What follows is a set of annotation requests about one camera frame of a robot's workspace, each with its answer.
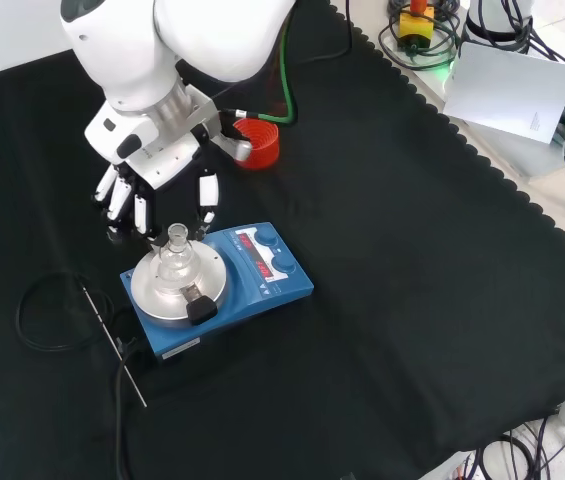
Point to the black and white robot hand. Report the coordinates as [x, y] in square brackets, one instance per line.
[154, 160]

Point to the clear round-bottom flask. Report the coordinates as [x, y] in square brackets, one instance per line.
[177, 262]

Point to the heater with blue base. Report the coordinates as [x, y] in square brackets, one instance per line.
[282, 292]

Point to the thin metal probe rod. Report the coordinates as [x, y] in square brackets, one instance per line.
[112, 345]

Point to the black bench cloth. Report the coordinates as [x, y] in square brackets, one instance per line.
[412, 275]

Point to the yellow stop button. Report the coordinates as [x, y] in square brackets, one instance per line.
[414, 27]

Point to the pale white board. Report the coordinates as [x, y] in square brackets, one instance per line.
[507, 90]

